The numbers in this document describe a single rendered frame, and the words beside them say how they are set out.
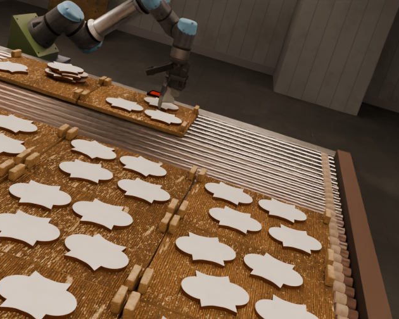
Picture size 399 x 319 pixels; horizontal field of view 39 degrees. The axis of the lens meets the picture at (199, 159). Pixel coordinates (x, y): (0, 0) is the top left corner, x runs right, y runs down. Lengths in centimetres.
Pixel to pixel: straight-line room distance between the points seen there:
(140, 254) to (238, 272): 23
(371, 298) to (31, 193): 82
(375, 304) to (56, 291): 71
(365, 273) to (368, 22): 644
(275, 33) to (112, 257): 778
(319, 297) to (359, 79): 665
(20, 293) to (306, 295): 62
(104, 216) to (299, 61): 654
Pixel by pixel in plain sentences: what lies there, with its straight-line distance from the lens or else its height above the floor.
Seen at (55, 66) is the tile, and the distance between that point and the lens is 236.
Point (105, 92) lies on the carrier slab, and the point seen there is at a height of 94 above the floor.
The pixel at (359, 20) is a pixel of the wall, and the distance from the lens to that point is 776.
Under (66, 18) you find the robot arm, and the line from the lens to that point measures 277.
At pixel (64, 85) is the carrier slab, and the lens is 230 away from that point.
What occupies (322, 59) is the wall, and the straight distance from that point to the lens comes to 777.
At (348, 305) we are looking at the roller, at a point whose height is 91.
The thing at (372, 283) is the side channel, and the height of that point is 95.
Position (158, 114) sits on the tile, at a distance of 218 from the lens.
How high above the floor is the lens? 159
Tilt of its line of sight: 20 degrees down
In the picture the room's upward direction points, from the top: 16 degrees clockwise
